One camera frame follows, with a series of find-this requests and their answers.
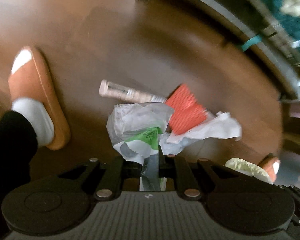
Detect white green plastic bag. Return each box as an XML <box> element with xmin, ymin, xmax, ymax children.
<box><xmin>107</xmin><ymin>102</ymin><xmax>174</xmax><ymax>191</ymax></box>

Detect red foam net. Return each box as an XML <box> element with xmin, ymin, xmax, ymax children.
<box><xmin>165</xmin><ymin>84</ymin><xmax>207</xmax><ymax>135</ymax></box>

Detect clear plastic tube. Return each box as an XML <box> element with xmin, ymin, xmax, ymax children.
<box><xmin>99</xmin><ymin>80</ymin><xmax>167</xmax><ymax>103</ymax></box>

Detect white sock foot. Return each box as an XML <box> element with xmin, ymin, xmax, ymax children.
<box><xmin>12</xmin><ymin>98</ymin><xmax>55</xmax><ymax>147</ymax></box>

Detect orange slipper right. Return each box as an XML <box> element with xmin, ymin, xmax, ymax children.
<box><xmin>258</xmin><ymin>155</ymin><xmax>281</xmax><ymax>183</ymax></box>

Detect orange slipper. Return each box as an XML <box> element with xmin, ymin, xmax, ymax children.
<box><xmin>258</xmin><ymin>155</ymin><xmax>281</xmax><ymax>183</ymax></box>
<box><xmin>8</xmin><ymin>46</ymin><xmax>71</xmax><ymax>151</ymax></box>

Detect orange slipper left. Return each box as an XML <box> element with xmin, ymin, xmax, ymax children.
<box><xmin>8</xmin><ymin>46</ymin><xmax>71</xmax><ymax>151</ymax></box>

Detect grey bed frame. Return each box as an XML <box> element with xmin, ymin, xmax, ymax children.
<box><xmin>135</xmin><ymin>0</ymin><xmax>300</xmax><ymax>100</ymax></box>

